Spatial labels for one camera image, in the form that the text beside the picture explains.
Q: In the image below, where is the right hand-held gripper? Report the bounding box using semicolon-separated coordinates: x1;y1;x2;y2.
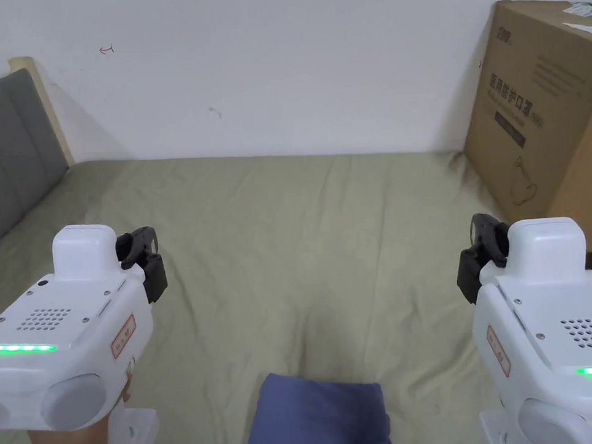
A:
455;209;592;444

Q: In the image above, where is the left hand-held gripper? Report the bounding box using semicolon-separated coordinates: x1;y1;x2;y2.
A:
0;220;176;444

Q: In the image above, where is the large brown carton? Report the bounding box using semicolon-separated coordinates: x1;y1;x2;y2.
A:
457;0;592;261

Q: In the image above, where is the grey padded headboard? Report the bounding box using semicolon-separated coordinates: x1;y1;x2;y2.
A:
0;55;80;253

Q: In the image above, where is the bed with pale green sheet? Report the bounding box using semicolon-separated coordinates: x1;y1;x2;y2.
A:
0;137;592;444

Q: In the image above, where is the dark blue garment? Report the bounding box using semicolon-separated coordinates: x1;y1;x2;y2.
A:
240;367;392;444

